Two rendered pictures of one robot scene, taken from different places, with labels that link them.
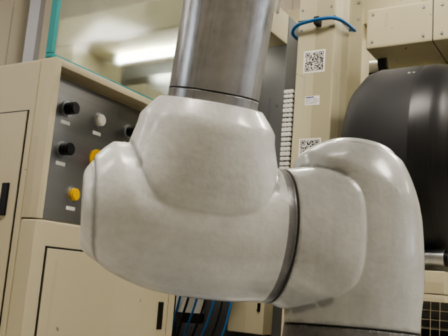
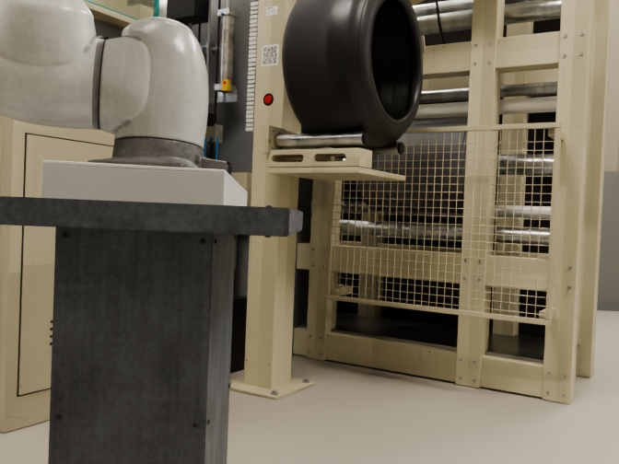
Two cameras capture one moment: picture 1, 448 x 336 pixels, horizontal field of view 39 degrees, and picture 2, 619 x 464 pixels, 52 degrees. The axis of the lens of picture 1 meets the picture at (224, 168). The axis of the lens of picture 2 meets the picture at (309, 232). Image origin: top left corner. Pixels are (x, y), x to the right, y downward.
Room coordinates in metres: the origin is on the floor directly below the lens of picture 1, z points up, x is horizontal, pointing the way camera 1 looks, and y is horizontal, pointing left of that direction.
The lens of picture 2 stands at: (-0.37, -0.43, 0.64)
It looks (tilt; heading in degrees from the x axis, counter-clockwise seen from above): 1 degrees down; 0
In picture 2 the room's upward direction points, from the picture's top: 2 degrees clockwise
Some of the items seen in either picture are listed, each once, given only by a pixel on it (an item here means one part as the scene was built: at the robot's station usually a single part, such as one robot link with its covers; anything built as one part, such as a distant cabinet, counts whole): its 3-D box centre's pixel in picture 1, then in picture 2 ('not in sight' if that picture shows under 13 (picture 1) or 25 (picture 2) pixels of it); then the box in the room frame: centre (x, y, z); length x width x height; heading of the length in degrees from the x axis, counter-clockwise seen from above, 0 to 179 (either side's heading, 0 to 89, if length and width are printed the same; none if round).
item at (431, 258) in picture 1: (383, 255); (320, 139); (1.76, -0.45, 0.90); 0.35 x 0.05 x 0.05; 58
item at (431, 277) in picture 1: (380, 279); (318, 158); (1.76, -0.45, 0.84); 0.36 x 0.09 x 0.06; 58
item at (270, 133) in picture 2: not in sight; (297, 145); (1.97, -0.37, 0.90); 0.40 x 0.03 x 0.10; 148
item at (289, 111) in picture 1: (289, 162); (256, 67); (2.02, -0.21, 1.19); 0.05 x 0.04 x 0.48; 148
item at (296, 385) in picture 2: not in sight; (267, 382); (2.00, -0.30, 0.01); 0.27 x 0.27 x 0.02; 58
